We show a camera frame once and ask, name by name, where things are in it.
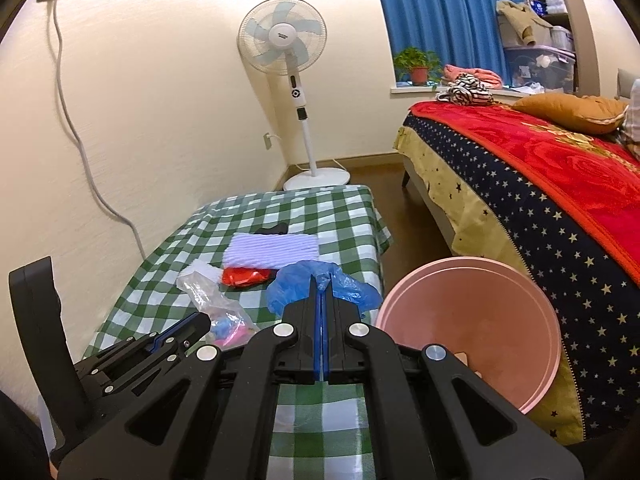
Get clear plastic bag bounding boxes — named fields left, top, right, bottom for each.
left=176, top=270, right=261, bottom=348

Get orange plastic bag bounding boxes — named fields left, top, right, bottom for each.
left=221, top=266, right=278, bottom=288

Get large clear storage box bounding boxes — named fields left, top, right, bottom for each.
left=502, top=42, right=576, bottom=93

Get white window sill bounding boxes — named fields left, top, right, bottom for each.
left=390, top=85, right=543, bottom=98

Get blue plastic bag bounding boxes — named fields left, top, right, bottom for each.
left=266, top=260, right=383, bottom=323

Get red floral blanket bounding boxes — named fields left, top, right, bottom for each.
left=410, top=101, right=640, bottom=286

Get green white checked tablecloth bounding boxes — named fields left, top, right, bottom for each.
left=82, top=184, right=393, bottom=480

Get white standing fan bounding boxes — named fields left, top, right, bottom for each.
left=237, top=0, right=351, bottom=192

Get navy star patterned bedcover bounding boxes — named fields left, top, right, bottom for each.
left=393, top=112, right=640, bottom=443

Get blue curtain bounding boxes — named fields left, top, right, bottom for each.
left=369, top=0, right=528, bottom=88

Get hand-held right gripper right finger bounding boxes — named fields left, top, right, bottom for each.
left=320, top=272, right=586, bottom=480

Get beige coat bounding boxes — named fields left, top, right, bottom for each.
left=495, top=0, right=543, bottom=46

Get potted green plant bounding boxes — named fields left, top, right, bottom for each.
left=392, top=47, right=443, bottom=86

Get light plaid cloth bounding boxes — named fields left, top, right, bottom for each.
left=621, top=105, right=640, bottom=158

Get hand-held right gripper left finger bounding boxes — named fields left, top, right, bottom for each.
left=50, top=272, right=323, bottom=480

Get black white striped clothes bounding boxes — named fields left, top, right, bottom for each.
left=435, top=73, right=493, bottom=107

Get grey headboard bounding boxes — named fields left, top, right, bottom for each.
left=617, top=67, right=640, bottom=106

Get pink plastic bucket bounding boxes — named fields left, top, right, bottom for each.
left=375, top=256, right=562, bottom=415

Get pink folded clothes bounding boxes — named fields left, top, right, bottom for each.
left=442, top=64, right=502, bottom=86

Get white ribbed towel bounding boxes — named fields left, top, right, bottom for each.
left=222, top=231, right=321, bottom=272

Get orange brown pillow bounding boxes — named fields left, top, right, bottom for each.
left=512, top=92, right=630, bottom=135

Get grey wall cable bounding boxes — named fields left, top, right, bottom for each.
left=47, top=0, right=148, bottom=261

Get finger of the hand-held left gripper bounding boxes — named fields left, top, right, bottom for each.
left=75, top=312, right=201, bottom=376
left=82, top=316, right=211, bottom=407

